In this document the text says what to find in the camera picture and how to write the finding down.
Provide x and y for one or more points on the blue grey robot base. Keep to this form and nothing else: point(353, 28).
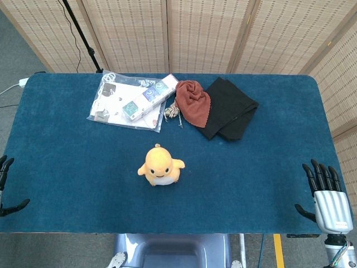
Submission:
point(173, 251)

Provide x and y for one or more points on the black folded cloth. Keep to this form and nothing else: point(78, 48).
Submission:
point(231, 111)

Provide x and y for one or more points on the bamboo folding screen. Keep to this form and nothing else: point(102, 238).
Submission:
point(195, 33)

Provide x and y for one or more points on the white power strip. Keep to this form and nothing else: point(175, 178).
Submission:
point(23, 81)

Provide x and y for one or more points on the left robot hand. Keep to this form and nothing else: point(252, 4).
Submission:
point(4, 208)

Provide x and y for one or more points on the yellow plush duck toy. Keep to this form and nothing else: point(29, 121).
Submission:
point(160, 167)

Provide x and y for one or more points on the blue table mat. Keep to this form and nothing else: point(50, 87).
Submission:
point(178, 195)

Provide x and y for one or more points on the long white box with cubes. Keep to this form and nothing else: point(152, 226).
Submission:
point(152, 96)

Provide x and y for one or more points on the clear plastic bag with papers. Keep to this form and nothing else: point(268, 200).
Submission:
point(111, 103)

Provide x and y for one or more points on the rust brown cloth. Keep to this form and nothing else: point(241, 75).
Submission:
point(192, 102)

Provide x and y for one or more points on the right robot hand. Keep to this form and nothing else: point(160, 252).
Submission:
point(330, 206)

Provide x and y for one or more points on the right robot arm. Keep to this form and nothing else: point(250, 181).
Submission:
point(338, 251)

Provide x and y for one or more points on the black tripod stand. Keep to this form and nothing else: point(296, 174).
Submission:
point(83, 36)

